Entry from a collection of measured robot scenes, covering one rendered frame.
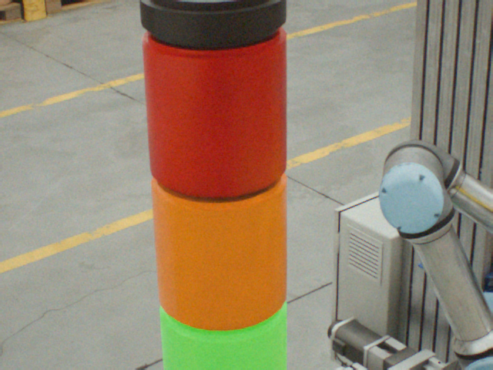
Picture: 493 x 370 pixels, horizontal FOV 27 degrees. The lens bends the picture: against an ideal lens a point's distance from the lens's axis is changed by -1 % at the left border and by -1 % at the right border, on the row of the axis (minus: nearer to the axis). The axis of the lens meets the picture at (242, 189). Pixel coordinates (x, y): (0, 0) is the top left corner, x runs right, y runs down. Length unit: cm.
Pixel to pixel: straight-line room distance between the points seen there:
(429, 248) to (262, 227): 158
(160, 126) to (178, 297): 7
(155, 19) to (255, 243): 9
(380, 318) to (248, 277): 226
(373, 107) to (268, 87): 628
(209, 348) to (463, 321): 165
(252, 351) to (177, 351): 3
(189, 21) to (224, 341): 12
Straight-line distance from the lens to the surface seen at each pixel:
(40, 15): 876
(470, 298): 200
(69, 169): 587
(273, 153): 35
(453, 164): 203
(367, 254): 257
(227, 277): 37
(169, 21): 33
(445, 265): 196
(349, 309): 271
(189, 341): 38
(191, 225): 36
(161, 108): 35
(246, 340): 38
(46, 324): 448
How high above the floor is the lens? 243
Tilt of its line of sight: 26 degrees down
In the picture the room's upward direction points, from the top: 1 degrees counter-clockwise
